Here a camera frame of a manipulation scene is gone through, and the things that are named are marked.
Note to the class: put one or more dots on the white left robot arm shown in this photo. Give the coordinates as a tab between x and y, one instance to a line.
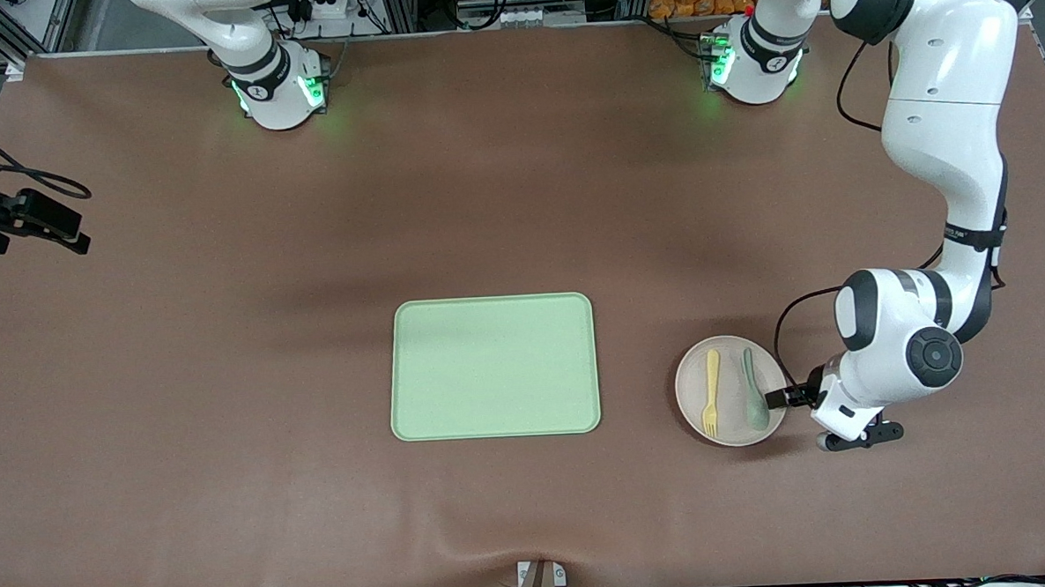
946	90

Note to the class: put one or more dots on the white terminal block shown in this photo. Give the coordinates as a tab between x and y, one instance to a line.
528	16

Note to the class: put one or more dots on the pale green plastic spoon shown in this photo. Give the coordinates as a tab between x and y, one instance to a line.
757	411

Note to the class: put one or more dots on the beige round plate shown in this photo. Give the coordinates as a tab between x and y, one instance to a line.
730	408

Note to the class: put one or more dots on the yellow plastic fork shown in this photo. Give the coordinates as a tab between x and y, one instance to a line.
711	391

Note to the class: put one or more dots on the brown table mat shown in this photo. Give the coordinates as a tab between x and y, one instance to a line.
227	386

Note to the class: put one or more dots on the light green rectangular tray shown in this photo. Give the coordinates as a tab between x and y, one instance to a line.
491	370

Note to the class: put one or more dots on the metal mat corner clip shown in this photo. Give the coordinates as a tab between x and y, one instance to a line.
16	70

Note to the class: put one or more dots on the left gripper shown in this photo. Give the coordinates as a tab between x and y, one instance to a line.
798	395

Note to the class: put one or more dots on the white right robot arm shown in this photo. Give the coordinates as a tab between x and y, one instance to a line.
275	84

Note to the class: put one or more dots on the white power strip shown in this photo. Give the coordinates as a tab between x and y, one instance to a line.
320	7

